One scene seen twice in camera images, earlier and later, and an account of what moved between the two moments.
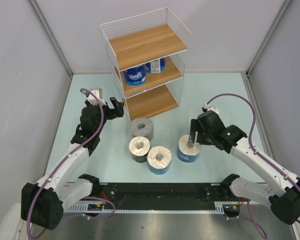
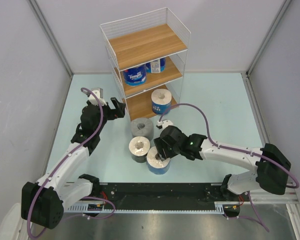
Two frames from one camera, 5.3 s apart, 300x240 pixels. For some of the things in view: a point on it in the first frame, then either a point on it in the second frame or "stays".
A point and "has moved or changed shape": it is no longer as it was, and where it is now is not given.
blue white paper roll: x=156 y=66 stays
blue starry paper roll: x=186 y=152 has moved or changed shape
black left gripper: x=118 y=107 stays
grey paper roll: x=142 y=127 stays
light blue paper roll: x=158 y=159 stays
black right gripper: x=194 y=124 → x=160 y=145
